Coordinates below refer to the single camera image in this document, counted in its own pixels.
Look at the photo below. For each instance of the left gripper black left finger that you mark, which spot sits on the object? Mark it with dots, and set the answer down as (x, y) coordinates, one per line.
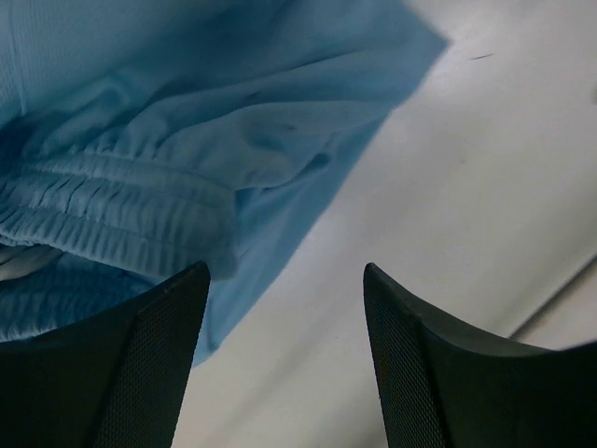
(116, 379)

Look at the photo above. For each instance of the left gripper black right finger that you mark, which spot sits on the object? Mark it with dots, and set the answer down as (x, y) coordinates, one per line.
(445, 383)

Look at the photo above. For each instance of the light blue mesh shorts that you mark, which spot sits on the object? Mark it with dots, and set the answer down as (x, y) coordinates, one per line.
(140, 137)

